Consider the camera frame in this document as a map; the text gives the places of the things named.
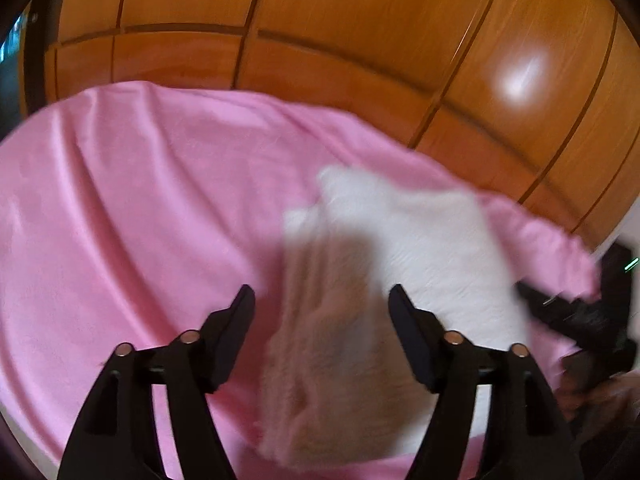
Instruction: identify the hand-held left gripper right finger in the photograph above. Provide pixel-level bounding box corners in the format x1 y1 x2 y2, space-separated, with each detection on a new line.
389 283 583 480

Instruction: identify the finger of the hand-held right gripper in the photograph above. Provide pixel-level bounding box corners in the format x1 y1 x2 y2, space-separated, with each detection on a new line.
515 280 608 347

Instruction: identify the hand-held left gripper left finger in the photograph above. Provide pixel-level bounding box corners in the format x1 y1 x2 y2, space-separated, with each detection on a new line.
56 284 257 480

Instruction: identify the white knitted garment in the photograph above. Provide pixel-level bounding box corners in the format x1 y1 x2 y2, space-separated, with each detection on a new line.
257 164 532 468

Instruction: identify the person's right hand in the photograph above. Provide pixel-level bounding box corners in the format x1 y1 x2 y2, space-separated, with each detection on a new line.
561 355 640 416

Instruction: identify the pink blanket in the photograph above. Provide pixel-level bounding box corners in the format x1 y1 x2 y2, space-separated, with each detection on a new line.
0 80 603 480

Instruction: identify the dark window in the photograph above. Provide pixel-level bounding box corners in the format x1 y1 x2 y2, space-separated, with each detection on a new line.
0 0 47 133

